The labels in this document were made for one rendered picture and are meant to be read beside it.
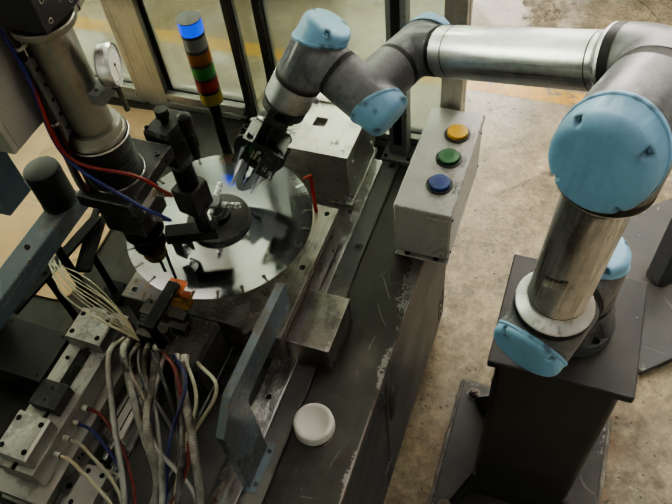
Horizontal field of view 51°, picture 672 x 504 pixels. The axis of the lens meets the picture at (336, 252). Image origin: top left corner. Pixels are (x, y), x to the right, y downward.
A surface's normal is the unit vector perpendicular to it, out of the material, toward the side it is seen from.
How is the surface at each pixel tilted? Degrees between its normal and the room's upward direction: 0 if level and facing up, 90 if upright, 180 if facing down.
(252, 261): 0
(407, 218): 90
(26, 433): 0
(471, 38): 31
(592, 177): 82
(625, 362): 0
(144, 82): 90
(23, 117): 90
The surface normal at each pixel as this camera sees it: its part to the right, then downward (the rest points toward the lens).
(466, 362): -0.09, -0.60
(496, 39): -0.58, -0.39
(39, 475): 0.94, 0.22
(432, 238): -0.33, 0.77
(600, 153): -0.64, 0.56
